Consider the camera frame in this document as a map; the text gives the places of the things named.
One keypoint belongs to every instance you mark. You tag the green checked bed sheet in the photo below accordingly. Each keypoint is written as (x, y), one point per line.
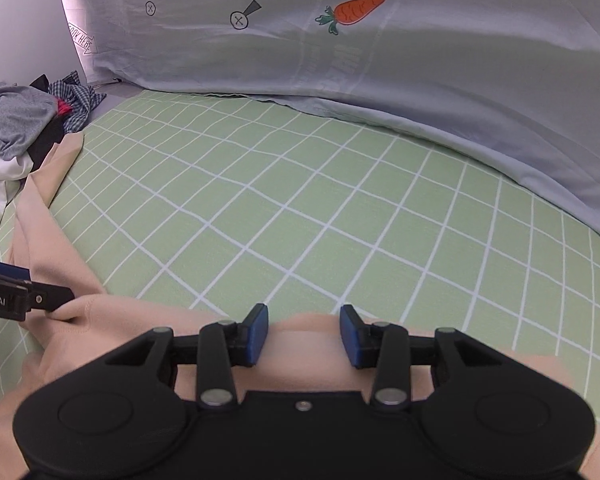
(280, 185)

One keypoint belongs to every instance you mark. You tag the grey crumpled garment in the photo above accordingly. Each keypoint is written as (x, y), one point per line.
(20, 110)

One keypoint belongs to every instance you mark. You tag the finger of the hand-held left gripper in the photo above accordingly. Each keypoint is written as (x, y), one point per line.
(0, 267)
(55, 296)

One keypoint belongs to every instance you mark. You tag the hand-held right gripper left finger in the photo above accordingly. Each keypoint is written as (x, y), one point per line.
(255, 332)

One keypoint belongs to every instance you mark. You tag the white rounded board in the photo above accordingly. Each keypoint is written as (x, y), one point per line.
(20, 20)

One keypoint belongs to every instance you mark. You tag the beige long-sleeved shirt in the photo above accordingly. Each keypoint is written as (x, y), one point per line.
(55, 240)

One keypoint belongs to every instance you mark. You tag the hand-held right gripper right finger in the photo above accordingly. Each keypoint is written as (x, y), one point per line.
(352, 335)

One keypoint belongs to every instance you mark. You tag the blue plaid shirt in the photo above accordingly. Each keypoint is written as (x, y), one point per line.
(80, 105)

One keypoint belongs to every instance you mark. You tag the red cloth piece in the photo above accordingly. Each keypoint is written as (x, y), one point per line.
(64, 107)

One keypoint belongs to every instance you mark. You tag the grey carrot-print blanket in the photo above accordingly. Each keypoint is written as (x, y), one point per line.
(430, 85)

